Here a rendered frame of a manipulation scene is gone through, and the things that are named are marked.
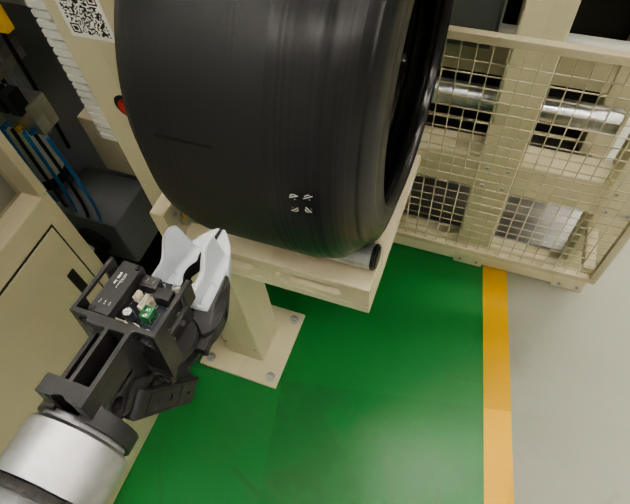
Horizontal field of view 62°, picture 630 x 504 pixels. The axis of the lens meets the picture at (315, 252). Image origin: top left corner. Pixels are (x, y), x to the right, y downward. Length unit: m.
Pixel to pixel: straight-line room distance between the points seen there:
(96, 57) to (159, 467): 1.22
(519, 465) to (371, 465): 0.42
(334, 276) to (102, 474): 0.56
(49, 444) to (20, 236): 0.72
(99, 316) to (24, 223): 0.68
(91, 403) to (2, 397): 0.80
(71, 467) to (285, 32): 0.37
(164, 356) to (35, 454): 0.10
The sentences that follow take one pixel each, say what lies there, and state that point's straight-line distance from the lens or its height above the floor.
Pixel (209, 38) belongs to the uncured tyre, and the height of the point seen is 1.33.
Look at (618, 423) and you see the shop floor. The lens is 1.84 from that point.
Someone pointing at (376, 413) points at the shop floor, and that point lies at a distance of 1.68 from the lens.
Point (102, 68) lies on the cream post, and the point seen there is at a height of 1.13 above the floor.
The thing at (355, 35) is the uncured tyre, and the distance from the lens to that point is 0.49.
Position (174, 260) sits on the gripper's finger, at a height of 1.23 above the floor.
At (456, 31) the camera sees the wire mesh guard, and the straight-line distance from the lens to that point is 1.10.
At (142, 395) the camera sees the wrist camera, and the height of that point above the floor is 1.23.
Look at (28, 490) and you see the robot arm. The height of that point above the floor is 1.29.
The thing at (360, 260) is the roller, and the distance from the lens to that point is 0.83.
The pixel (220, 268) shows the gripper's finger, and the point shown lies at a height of 1.22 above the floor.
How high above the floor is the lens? 1.62
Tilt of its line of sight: 57 degrees down
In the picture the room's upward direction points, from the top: 7 degrees counter-clockwise
